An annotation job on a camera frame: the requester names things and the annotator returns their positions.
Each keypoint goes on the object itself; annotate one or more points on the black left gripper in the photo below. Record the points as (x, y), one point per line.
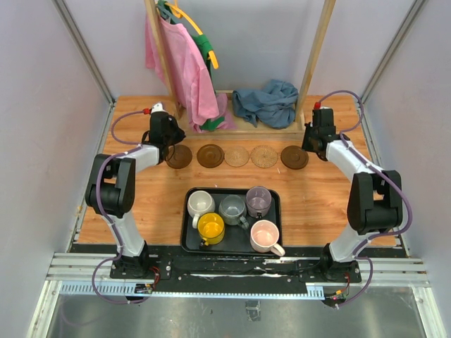
(180, 133)

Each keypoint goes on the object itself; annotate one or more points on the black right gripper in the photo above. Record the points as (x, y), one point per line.
(305, 145)

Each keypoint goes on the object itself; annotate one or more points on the brown wooden coaster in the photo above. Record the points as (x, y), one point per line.
(294, 157)
(210, 156)
(179, 156)

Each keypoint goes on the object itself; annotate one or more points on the woven rattan coaster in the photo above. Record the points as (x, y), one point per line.
(236, 156)
(264, 156)

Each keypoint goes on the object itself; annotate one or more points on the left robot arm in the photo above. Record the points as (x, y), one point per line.
(110, 190)

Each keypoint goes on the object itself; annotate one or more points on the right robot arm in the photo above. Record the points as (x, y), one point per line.
(374, 206)

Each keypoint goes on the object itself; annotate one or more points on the wooden clothes rack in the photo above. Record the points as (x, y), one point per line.
(243, 129)

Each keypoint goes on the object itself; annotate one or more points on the pink shirt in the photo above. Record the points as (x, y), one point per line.
(206, 110)

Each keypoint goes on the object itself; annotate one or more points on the blue crumpled cloth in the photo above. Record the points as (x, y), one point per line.
(273, 105)

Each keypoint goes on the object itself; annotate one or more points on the white speckled mug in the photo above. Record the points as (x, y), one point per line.
(200, 203)

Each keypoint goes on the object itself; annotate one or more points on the purple glass mug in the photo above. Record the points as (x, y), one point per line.
(258, 201)

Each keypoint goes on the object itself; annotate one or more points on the grey mug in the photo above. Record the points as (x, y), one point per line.
(233, 211)

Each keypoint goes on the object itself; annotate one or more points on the black plastic tray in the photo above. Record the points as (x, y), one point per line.
(236, 240)

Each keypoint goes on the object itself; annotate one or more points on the green garment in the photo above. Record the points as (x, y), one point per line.
(202, 42)

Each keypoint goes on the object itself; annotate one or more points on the yellow mug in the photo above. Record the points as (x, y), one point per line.
(211, 229)

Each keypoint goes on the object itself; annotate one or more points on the pink mug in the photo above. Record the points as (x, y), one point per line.
(264, 236)

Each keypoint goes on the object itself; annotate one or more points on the yellow clothes hanger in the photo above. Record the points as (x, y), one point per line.
(181, 14)

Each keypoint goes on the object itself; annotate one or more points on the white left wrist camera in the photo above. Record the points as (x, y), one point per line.
(158, 108)

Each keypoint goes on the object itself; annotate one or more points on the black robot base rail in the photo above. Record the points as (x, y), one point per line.
(172, 269)

